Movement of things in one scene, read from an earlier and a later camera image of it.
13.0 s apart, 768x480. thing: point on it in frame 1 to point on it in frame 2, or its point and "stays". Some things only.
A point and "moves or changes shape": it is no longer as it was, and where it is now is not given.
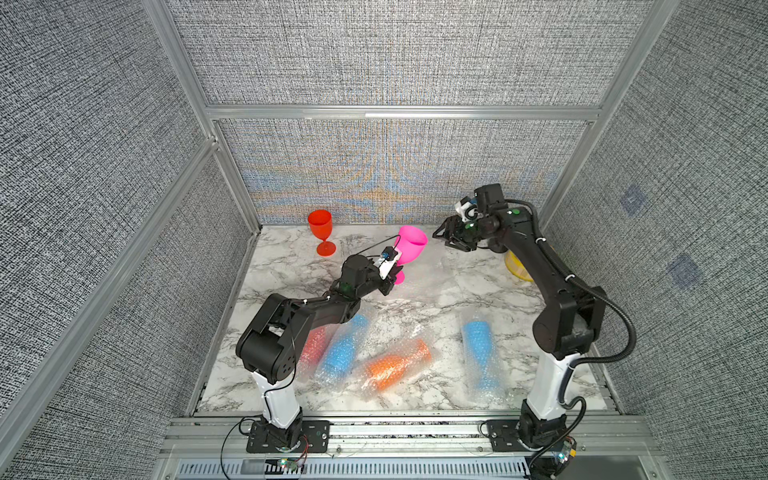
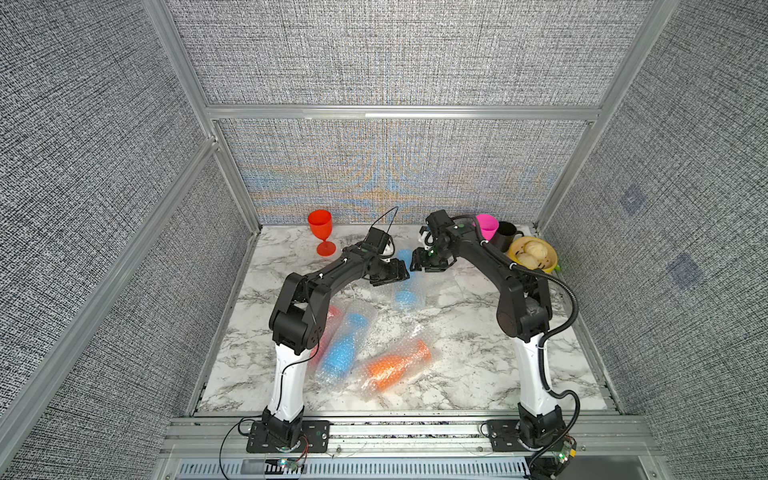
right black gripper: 453,230 to 419,261
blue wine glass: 486,370 to 407,294
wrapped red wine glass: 317,342 stays
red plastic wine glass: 321,223 stays
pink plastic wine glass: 410,241 moves or changes shape
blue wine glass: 340,352 stays
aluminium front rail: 406,438 stays
